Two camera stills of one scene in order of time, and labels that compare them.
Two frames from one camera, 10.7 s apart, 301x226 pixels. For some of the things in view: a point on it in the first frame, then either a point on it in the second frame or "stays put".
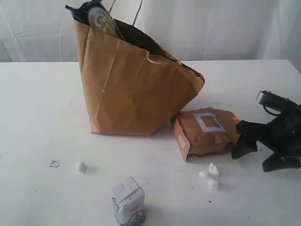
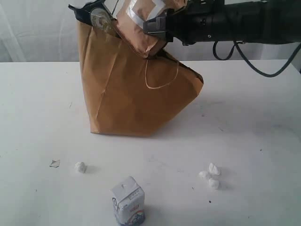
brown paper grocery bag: x=132 y=86 stays put
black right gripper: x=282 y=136 to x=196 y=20
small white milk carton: x=128 y=201 stays put
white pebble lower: x=213 y=183 stays put
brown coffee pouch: x=205 y=131 to x=131 y=15
